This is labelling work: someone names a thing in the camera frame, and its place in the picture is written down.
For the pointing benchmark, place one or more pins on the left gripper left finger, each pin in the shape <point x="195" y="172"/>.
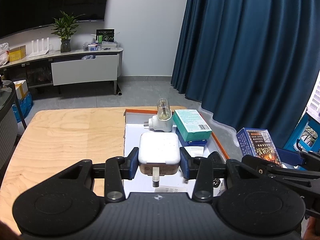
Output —
<point x="118" y="169"/>

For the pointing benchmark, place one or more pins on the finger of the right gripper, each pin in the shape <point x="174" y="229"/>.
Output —
<point x="292" y="158"/>

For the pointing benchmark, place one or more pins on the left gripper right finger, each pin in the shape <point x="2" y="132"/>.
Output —
<point x="200" y="169"/>

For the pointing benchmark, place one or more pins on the red blue playing card box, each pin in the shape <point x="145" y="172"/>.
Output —
<point x="258" y="143"/>

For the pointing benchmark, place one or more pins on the white teal bandage box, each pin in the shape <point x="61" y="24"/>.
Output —
<point x="191" y="125"/>

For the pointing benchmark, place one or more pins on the white cube usb charger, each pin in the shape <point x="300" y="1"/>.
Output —
<point x="159" y="155"/>

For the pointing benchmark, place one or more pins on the white plug-in mosquito repeller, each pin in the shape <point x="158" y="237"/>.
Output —
<point x="162" y="121"/>

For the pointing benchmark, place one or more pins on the blue plastic crate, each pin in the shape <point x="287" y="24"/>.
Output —
<point x="306" y="133"/>

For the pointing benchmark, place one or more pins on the wooden coffee table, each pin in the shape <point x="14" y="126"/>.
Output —
<point x="55" y="140"/>

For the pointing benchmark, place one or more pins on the dark blue curtain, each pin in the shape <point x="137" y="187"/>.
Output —
<point x="252" y="63"/>

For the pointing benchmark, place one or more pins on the white tv console cabinet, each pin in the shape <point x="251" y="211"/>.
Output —
<point x="78" y="66"/>

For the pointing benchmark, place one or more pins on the black round side table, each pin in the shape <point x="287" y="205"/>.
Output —
<point x="9" y="124"/>

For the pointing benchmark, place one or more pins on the black green product box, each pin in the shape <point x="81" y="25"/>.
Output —
<point x="105" y="35"/>

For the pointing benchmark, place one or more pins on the white wifi router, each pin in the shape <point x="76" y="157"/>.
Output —
<point x="39" y="47"/>

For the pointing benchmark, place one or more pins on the potted green bamboo plant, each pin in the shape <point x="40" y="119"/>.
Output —
<point x="65" y="27"/>

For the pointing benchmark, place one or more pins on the yellow cardboard box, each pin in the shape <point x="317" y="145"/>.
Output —
<point x="17" y="53"/>

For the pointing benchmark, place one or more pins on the white plastic bag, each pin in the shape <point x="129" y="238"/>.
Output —
<point x="4" y="56"/>

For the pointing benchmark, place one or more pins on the black wall television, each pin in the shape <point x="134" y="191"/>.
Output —
<point x="22" y="15"/>

